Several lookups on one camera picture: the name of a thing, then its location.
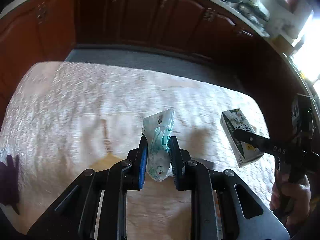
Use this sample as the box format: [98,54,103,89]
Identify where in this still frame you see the white teal wrapper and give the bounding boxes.
[142,108,174,181]

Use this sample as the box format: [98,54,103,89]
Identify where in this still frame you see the white green milk carton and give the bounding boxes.
[220,108,264,167]

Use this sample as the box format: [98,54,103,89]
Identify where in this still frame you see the person's right hand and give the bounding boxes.
[270,171,311,228]

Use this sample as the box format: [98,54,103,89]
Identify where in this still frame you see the cream quilted tablecloth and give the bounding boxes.
[0,61,276,240]

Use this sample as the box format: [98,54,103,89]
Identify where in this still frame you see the dish rack with dishes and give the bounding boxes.
[236,0,270,28]

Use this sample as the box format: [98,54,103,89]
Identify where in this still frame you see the crumpled tissue at table edge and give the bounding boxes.
[0,148,10,164]

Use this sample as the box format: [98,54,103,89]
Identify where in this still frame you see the lower wooden base cabinets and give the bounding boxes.
[1,0,308,139]

